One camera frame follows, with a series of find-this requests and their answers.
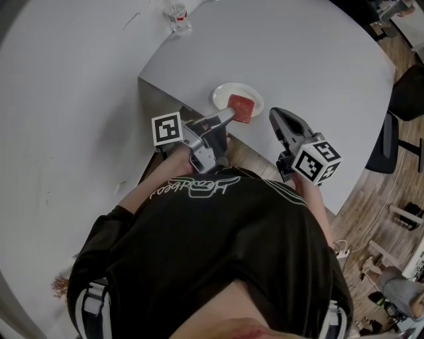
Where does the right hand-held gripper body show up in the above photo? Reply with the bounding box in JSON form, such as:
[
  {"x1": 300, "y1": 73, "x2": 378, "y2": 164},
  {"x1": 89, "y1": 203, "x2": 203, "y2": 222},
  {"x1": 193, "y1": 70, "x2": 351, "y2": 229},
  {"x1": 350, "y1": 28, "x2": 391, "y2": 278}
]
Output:
[{"x1": 277, "y1": 132, "x2": 343, "y2": 185}]

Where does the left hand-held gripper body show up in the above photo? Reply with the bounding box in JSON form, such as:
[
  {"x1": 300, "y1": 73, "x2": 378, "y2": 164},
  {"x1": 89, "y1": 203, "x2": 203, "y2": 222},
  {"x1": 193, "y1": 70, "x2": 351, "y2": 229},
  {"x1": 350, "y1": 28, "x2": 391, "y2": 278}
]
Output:
[{"x1": 151, "y1": 111, "x2": 216, "y2": 175}]

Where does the red square sponge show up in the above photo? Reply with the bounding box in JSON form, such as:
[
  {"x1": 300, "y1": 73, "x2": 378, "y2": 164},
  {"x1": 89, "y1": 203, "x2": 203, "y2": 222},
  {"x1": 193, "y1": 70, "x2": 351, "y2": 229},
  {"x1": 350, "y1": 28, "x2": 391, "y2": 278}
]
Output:
[{"x1": 227, "y1": 94, "x2": 256, "y2": 124}]

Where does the white round plate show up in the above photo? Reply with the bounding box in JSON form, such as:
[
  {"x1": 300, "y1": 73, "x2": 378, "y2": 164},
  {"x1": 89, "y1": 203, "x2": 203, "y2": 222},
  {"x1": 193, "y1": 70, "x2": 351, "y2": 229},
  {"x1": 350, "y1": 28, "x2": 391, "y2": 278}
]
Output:
[{"x1": 211, "y1": 81, "x2": 264, "y2": 120}]

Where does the person's left forearm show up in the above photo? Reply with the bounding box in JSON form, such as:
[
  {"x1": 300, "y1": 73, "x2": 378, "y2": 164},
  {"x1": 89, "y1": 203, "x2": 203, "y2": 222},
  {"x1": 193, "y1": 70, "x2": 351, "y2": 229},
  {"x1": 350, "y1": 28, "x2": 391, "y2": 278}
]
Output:
[{"x1": 119, "y1": 145, "x2": 193, "y2": 217}]

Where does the person's right forearm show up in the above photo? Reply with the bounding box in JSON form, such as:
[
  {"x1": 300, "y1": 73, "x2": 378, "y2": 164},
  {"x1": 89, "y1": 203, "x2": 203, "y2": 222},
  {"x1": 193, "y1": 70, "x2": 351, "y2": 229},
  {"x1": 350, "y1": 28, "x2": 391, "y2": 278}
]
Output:
[{"x1": 292, "y1": 174, "x2": 333, "y2": 248}]

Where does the white power strip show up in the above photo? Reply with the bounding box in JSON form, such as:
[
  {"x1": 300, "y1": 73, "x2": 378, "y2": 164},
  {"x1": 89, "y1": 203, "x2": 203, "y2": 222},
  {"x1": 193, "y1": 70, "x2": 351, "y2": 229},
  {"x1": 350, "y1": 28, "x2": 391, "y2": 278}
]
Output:
[{"x1": 332, "y1": 240, "x2": 352, "y2": 262}]

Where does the white table foot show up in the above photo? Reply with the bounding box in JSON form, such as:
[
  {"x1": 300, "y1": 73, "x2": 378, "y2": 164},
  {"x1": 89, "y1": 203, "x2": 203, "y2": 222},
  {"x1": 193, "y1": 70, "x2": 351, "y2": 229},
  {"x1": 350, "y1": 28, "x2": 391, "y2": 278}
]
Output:
[{"x1": 388, "y1": 203, "x2": 417, "y2": 220}]

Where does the clear bottle red label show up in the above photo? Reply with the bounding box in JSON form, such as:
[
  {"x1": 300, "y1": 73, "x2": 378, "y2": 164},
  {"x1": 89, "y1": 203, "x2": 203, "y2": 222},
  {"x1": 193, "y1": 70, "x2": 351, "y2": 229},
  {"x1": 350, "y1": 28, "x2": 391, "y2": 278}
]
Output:
[{"x1": 163, "y1": 2, "x2": 193, "y2": 36}]

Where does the person's black t-shirt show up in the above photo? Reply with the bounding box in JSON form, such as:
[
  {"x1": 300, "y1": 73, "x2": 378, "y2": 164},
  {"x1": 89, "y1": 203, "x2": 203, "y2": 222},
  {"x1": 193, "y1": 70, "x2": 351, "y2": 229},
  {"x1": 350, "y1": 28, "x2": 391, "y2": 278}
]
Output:
[{"x1": 66, "y1": 166, "x2": 354, "y2": 339}]

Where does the black device on floor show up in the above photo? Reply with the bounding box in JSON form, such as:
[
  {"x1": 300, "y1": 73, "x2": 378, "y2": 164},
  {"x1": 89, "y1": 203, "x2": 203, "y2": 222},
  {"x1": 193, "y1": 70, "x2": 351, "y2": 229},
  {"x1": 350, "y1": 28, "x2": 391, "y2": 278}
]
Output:
[{"x1": 398, "y1": 201, "x2": 424, "y2": 230}]

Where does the black office chair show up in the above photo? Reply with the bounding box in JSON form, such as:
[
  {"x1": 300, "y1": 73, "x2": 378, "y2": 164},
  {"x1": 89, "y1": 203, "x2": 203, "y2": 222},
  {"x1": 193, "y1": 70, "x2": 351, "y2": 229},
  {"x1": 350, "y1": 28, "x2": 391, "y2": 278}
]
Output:
[{"x1": 364, "y1": 64, "x2": 424, "y2": 175}]

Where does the dried orange plant decoration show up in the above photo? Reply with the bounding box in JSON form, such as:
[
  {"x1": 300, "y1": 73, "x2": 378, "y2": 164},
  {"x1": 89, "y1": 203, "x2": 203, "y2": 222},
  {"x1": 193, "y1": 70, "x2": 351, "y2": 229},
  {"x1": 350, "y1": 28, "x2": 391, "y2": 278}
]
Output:
[{"x1": 50, "y1": 275, "x2": 71, "y2": 301}]

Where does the white harness strap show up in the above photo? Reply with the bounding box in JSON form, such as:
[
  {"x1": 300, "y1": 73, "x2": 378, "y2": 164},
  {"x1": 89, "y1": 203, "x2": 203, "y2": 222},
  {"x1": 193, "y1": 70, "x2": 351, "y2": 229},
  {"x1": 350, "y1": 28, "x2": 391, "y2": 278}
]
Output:
[
  {"x1": 326, "y1": 299, "x2": 348, "y2": 339},
  {"x1": 80, "y1": 280, "x2": 113, "y2": 339}
]

